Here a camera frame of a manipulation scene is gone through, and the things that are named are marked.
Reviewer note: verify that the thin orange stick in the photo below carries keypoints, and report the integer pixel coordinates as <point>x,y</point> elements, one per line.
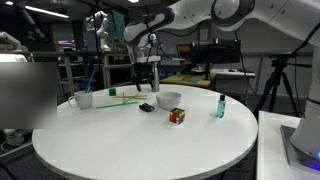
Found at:
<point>133,97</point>

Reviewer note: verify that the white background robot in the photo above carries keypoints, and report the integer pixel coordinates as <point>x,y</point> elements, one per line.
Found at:
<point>10,40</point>

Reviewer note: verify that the multicolour Rubik's cube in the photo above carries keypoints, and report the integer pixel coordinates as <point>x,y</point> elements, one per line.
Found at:
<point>176,115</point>

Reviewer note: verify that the blue straw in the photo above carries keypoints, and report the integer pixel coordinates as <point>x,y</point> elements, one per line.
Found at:
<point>89,83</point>

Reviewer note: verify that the small green cube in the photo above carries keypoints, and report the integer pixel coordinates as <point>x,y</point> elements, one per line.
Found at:
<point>112,92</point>

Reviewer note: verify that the blue hanging cloth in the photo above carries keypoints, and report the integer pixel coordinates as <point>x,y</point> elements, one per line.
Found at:
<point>116,26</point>

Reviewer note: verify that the silver metal bottle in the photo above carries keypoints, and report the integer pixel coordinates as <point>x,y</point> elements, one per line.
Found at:
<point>155,80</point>

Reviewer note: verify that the thin green stick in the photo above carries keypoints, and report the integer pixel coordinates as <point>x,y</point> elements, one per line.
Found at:
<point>132,98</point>
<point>123,98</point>

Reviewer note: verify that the dark wide monitor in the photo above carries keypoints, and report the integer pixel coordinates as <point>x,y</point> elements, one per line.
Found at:
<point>220,51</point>

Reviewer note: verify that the blue bottle with dark cap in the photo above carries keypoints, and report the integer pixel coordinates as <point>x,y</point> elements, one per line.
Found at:
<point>221,106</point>

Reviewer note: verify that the white robot on frame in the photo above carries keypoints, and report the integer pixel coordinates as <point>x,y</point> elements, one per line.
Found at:
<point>101,30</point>

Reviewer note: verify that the white mug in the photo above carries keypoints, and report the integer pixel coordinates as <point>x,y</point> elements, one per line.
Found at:
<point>83,100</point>

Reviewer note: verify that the black camera tripod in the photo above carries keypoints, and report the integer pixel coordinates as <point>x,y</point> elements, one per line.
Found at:
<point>276,78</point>

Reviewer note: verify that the long green stick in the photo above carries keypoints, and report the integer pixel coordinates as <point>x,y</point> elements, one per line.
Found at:
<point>116,105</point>

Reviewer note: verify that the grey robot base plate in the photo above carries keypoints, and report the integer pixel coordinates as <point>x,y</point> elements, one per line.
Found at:
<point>293,153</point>

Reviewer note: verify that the white pedestal table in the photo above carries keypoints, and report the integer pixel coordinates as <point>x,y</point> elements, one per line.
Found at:
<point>270,150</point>

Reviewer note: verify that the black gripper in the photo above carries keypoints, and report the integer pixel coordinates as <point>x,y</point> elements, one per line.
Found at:
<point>143,71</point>

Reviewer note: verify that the wooden desk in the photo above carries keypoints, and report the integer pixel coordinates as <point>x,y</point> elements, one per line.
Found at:
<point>186,80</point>

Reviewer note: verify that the white bowl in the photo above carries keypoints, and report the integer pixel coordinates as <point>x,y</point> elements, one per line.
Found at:
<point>168,100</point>

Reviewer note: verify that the long ceiling light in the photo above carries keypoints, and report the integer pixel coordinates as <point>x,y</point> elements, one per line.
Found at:
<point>40,11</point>

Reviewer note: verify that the metal frame table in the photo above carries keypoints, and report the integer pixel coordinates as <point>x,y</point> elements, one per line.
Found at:
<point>110,66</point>

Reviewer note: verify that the small black object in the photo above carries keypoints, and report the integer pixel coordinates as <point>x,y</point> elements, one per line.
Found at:
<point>146,107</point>

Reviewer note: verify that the white desk with drawers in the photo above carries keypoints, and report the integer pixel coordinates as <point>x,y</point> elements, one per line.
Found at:
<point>233,75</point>

